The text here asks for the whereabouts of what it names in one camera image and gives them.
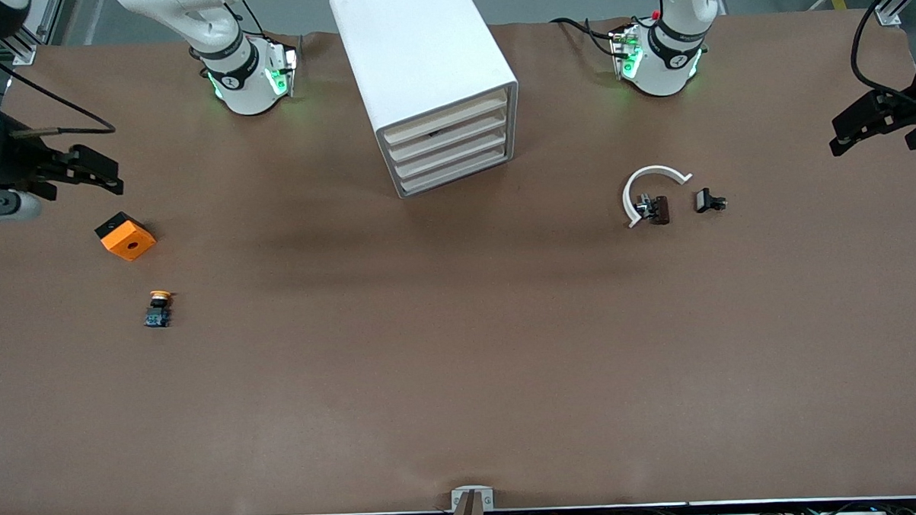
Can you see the grey metal bracket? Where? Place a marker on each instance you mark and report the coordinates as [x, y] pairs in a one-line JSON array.
[[459, 495]]

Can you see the white curved plastic piece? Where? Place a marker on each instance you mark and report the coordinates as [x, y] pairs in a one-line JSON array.
[[657, 170]]

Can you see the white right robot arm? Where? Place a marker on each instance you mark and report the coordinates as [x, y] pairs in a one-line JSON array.
[[190, 15]]

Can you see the orange and black button box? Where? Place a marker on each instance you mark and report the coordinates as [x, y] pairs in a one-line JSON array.
[[128, 242]]

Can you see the small black contact block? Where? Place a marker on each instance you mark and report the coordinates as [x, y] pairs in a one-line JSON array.
[[704, 199]]

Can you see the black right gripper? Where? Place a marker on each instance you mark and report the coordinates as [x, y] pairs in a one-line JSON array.
[[19, 161]]

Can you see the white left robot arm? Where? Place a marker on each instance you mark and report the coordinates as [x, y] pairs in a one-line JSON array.
[[668, 52]]

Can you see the brown table mat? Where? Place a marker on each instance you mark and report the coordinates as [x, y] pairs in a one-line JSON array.
[[431, 350]]

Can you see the brown contact block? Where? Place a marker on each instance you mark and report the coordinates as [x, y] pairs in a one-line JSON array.
[[659, 209]]

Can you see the white drawer cabinet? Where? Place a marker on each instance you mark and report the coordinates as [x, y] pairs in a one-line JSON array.
[[420, 45]]

